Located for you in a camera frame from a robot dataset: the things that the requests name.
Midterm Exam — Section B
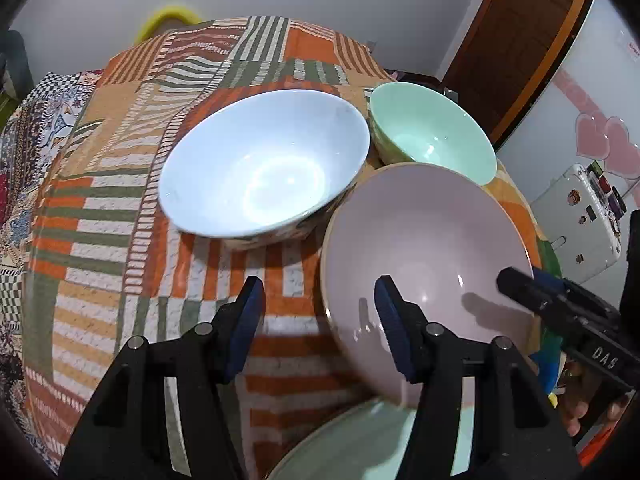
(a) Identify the striped orange blanket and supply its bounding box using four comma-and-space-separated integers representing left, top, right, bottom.
20, 16, 501, 480

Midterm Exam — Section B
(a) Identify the mint green bowl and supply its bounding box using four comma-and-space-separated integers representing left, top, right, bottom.
369, 81, 498, 187

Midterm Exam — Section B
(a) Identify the colour block fleece blanket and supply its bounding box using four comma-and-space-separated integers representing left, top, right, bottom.
480, 160, 568, 406

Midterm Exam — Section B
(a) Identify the patterned quilt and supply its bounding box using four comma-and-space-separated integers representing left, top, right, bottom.
0, 70, 106, 461

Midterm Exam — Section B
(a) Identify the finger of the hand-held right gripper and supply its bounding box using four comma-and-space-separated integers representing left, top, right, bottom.
497, 267, 622, 347
532, 267, 622, 319

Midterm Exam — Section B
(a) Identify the white bowl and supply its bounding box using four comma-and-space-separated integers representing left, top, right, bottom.
157, 89, 372, 252

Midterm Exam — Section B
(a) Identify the pink bowl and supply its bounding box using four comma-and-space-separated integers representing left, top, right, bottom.
320, 162, 536, 411

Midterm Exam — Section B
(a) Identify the wooden door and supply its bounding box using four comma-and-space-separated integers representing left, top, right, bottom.
442, 0, 598, 146

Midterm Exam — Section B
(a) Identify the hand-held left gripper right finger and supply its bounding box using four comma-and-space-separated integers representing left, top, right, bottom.
374, 275, 583, 480

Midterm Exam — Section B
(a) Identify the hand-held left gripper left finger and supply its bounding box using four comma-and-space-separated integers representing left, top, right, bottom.
59, 276, 266, 480

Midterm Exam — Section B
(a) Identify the mint green plate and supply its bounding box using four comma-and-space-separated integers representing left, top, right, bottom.
265, 395, 476, 480

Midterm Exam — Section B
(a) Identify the person's right hand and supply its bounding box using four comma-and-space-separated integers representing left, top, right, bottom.
559, 360, 633, 438

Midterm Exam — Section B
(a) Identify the yellow foam tube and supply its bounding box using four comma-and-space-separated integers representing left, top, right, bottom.
134, 5, 203, 43

